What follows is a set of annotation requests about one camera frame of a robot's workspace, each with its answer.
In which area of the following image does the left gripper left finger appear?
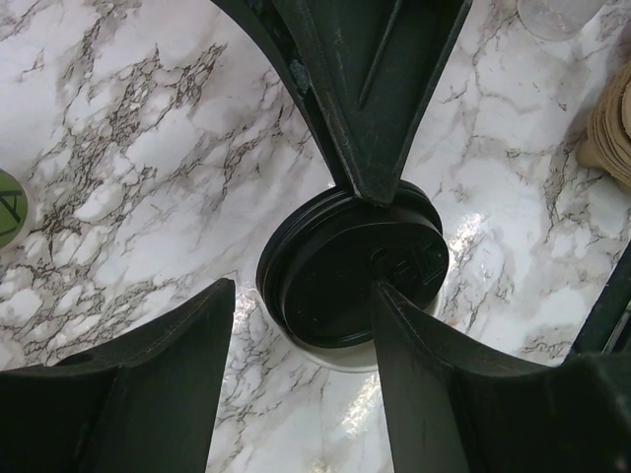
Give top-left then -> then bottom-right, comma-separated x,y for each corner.
1,279 -> 236,472

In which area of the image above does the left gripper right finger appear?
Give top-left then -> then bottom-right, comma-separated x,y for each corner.
372,282 -> 630,472

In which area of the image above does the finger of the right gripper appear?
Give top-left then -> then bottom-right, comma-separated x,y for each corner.
214,0 -> 471,206

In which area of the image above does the green paper cup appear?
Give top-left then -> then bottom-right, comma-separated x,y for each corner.
1,169 -> 35,252
295,275 -> 445,373

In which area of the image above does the black coffee lid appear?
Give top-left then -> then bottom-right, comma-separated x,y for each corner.
256,181 -> 450,349

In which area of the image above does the clear plastic bottle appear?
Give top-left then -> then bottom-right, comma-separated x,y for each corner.
518,0 -> 605,41

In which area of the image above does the cardboard cup carrier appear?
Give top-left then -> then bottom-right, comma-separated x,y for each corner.
576,62 -> 630,193

